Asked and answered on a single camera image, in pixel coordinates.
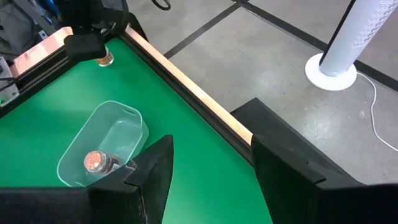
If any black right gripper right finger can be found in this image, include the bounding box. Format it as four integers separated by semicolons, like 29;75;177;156
231;97;398;224

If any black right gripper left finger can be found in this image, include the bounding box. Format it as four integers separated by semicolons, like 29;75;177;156
0;134;175;224

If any small glass spice jar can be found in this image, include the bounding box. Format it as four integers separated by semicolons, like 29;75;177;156
96;46;115;68
83;150;122;175

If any small teal plastic basket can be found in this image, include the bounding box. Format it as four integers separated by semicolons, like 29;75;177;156
56;100;149;188

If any grey metal stand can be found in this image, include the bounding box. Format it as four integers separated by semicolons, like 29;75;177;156
0;0;60;63

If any green felt table mat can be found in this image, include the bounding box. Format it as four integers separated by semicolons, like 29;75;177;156
0;37;273;224

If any grey control box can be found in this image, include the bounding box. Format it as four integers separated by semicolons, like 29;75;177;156
0;55;20;108

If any white pole with round base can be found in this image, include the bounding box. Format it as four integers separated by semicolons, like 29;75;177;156
304;0;398;91

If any white floor cable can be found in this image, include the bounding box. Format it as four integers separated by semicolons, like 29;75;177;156
356;71;398;153

